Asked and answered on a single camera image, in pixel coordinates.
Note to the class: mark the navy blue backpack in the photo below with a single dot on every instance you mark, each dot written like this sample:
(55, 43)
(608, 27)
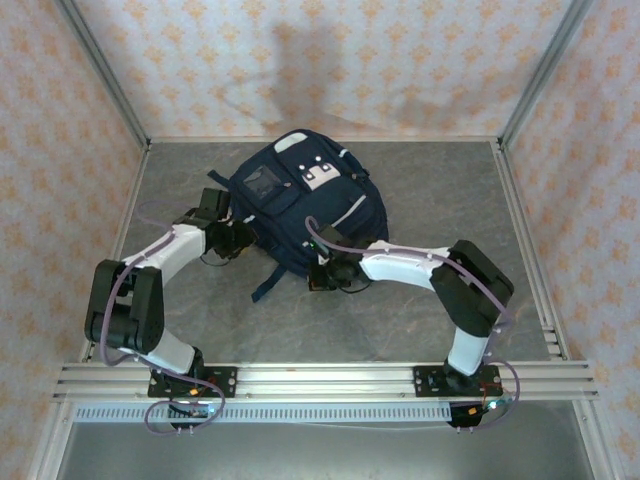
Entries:
(320, 200)

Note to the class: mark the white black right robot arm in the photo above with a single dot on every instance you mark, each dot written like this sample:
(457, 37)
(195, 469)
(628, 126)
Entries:
(400, 260)

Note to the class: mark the aluminium base beam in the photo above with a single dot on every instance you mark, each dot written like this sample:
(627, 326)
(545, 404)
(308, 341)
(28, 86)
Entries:
(325, 380)

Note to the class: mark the black controller board with led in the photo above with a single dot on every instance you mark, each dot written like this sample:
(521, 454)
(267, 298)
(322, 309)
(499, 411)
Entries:
(197, 412)
(470, 412)

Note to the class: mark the grey metal panel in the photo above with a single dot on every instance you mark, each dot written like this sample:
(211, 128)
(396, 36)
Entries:
(325, 455)

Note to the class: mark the aluminium table edge rail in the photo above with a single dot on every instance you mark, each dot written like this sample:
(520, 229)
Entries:
(520, 220)
(122, 230)
(425, 140)

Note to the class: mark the aluminium frame post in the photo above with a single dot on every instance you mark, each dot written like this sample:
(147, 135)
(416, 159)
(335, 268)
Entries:
(102, 70)
(547, 70)

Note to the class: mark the aluminium frame leg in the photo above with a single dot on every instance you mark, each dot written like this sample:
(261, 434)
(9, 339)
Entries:
(600, 445)
(47, 445)

